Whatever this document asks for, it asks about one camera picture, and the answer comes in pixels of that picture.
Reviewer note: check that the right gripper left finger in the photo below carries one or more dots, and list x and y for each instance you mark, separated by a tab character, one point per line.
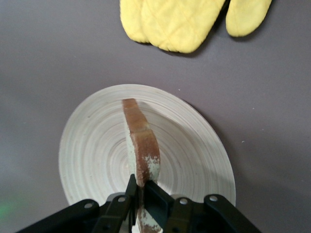
111	218

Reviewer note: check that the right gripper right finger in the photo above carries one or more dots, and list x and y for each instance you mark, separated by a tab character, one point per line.
165	211

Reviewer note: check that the slice of brown bread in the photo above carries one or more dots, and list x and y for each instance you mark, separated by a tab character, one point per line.
144	145

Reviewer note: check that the round wooden plate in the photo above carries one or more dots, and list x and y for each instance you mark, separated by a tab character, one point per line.
97	145

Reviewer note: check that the brown table cover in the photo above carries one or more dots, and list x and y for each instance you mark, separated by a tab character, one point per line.
48	60

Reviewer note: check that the yellow quilted oven mitt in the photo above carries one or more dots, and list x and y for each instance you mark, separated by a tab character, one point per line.
132	21
182	24

